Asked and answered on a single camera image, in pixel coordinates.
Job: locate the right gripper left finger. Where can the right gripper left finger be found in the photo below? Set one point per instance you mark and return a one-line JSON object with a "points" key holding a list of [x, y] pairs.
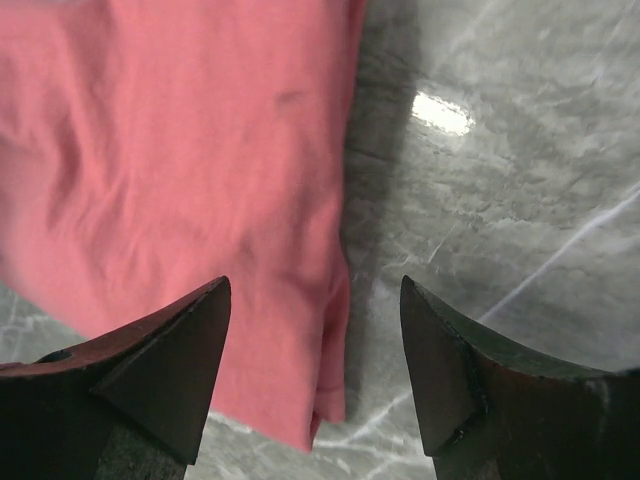
{"points": [[130, 404]]}

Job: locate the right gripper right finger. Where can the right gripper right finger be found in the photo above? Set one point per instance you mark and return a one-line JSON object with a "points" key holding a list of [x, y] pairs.
{"points": [[489, 407]]}

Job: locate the dusty red t-shirt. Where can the dusty red t-shirt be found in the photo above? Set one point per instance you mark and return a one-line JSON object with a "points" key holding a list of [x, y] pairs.
{"points": [[149, 147]]}

